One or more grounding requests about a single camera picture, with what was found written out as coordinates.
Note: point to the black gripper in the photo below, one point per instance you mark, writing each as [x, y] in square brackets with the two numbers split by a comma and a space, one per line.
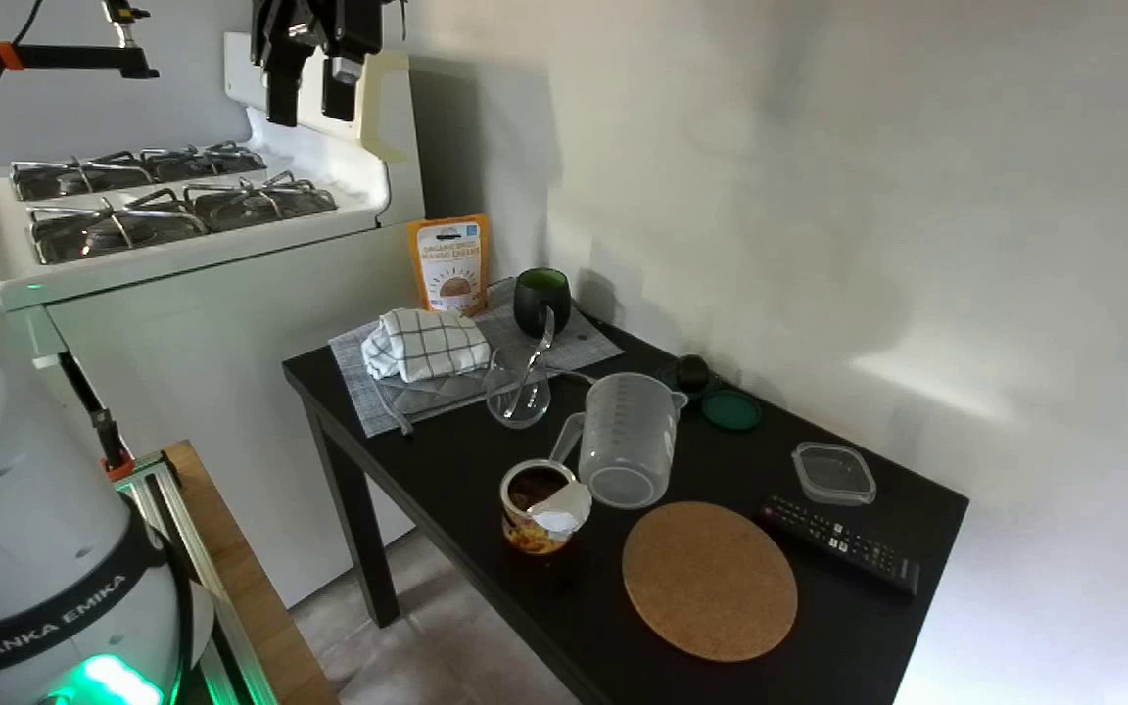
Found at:
[330, 23]

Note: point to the clear plastic measuring jug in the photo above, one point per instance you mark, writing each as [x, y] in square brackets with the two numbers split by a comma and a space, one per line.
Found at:
[630, 438]

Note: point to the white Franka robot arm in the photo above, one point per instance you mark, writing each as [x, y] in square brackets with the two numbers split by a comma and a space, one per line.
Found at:
[31, 523]

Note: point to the white toy stove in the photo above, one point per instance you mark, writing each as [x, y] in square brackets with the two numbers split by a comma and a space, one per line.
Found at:
[186, 214]

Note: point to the short black burner grate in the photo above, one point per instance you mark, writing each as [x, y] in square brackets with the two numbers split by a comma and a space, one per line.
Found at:
[136, 167]

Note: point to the orange food pouch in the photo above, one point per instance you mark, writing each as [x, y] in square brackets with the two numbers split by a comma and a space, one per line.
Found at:
[452, 262]

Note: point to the white gas stove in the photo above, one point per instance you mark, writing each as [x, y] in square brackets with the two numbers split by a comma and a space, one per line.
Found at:
[224, 339]

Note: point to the white checkered dish cloth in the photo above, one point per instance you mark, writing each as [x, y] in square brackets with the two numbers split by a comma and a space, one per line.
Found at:
[426, 346]

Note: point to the small clear glass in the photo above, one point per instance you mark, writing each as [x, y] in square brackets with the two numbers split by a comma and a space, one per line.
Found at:
[525, 383]

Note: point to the black pole with orange clamp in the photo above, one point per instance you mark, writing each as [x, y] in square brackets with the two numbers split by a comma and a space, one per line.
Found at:
[96, 415]

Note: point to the black side table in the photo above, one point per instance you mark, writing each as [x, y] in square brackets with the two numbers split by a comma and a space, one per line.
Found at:
[461, 458]

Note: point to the small black round object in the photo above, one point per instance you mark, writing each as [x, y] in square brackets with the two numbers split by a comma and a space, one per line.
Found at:
[692, 373]

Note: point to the wooden plank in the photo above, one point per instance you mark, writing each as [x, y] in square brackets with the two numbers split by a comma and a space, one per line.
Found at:
[254, 588]

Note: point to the green round lid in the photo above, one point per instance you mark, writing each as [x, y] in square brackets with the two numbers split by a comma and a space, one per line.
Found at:
[730, 407]

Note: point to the round cork mat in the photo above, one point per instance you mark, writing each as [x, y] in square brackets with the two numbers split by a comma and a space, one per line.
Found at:
[711, 581]

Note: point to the small clear lidded container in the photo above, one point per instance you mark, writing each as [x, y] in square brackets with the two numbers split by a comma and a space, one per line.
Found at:
[832, 470]

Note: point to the black remote control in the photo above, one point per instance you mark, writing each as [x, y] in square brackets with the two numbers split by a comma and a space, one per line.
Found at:
[845, 543]

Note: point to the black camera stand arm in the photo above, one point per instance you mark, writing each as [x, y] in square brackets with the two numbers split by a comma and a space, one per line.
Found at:
[57, 56]

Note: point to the aluminium frame rail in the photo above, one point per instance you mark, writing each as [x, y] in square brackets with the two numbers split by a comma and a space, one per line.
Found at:
[199, 588]

